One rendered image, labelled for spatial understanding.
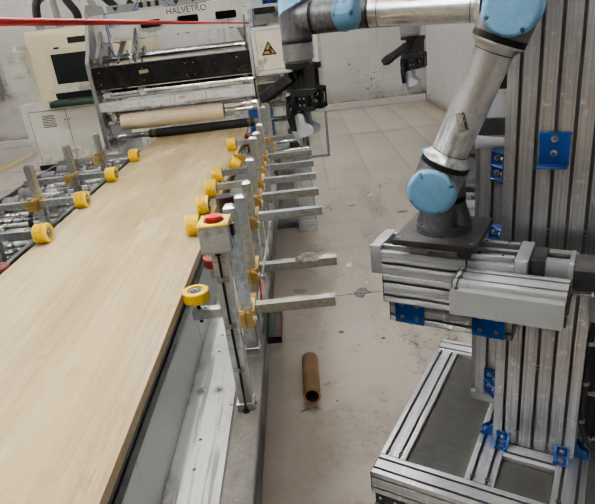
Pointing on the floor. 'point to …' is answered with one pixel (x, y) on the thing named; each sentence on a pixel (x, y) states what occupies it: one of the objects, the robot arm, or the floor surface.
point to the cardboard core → (311, 378)
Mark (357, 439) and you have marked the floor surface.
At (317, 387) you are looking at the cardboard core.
